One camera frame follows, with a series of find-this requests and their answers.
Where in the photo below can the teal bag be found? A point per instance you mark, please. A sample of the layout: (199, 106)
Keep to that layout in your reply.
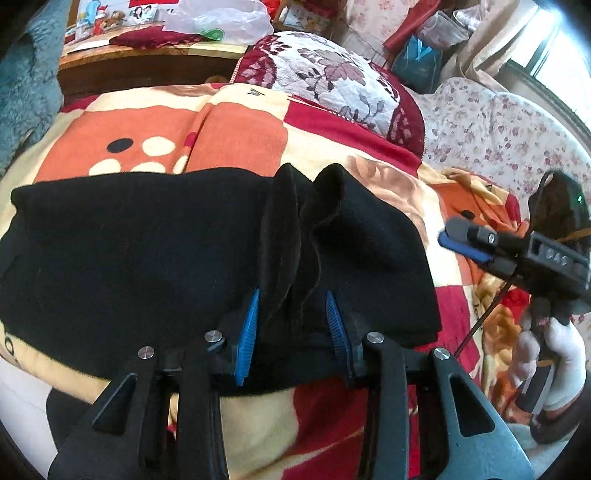
(418, 65)

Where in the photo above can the white plastic bag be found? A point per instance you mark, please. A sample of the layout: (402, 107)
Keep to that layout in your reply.
(217, 21)

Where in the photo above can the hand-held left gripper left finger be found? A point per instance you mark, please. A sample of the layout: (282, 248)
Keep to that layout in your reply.
(247, 341)

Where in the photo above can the teal fluffy cloth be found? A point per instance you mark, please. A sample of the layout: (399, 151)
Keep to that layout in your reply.
(27, 83)

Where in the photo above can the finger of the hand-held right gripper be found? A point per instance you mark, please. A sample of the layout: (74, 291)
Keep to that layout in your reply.
(461, 249)
(471, 230)

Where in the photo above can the small toy figures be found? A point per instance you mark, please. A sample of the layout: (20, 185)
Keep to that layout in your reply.
(94, 21)

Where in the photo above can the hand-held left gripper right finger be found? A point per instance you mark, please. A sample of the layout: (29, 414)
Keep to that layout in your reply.
(335, 328)

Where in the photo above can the red orange printed blanket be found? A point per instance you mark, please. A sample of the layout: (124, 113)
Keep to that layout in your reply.
(231, 134)

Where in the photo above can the white floral quilt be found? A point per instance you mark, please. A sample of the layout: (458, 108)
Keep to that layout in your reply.
(485, 129)

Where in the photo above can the person's right hand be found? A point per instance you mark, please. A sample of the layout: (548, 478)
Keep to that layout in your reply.
(567, 360)

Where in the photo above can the beige curtain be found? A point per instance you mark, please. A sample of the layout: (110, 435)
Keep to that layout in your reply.
(498, 41)

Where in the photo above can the dark red cloth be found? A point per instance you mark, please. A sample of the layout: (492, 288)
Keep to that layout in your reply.
(152, 39)

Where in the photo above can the black pants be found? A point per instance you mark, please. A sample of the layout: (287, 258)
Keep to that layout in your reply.
(138, 254)

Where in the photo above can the red floral pillow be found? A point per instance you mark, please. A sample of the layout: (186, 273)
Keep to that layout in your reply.
(332, 78)

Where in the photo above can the wooden desk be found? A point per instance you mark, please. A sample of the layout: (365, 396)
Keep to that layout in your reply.
(138, 70)

